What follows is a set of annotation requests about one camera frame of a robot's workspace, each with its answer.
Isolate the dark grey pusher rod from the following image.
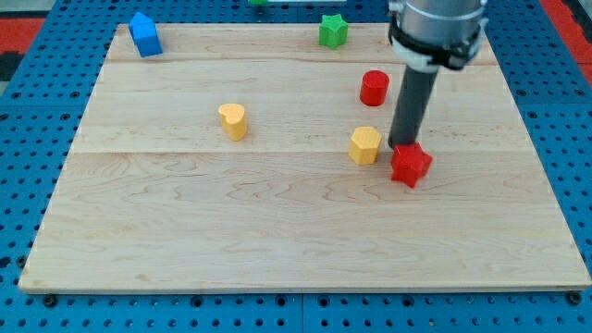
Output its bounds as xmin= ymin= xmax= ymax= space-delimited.
xmin=388 ymin=66 xmax=438 ymax=149

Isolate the yellow hexagon block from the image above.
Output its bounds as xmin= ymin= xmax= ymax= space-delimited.
xmin=348 ymin=127 xmax=382 ymax=165

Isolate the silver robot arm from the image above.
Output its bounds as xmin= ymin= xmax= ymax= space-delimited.
xmin=388 ymin=0 xmax=487 ymax=148

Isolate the red cylinder block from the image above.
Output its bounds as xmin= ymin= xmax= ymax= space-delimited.
xmin=360 ymin=70 xmax=390 ymax=106

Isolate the red star block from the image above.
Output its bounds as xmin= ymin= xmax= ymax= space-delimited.
xmin=391 ymin=142 xmax=433 ymax=188

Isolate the green star block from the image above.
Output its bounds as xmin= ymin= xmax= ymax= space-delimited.
xmin=318 ymin=14 xmax=349 ymax=49

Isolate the green block at top edge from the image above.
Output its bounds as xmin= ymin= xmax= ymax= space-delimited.
xmin=248 ymin=0 xmax=268 ymax=6

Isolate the wooden board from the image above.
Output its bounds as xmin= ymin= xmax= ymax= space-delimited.
xmin=19 ymin=24 xmax=591 ymax=294

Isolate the yellow heart block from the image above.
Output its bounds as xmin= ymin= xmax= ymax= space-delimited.
xmin=218 ymin=104 xmax=248 ymax=142

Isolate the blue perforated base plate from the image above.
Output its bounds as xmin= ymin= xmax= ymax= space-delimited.
xmin=1 ymin=0 xmax=591 ymax=332

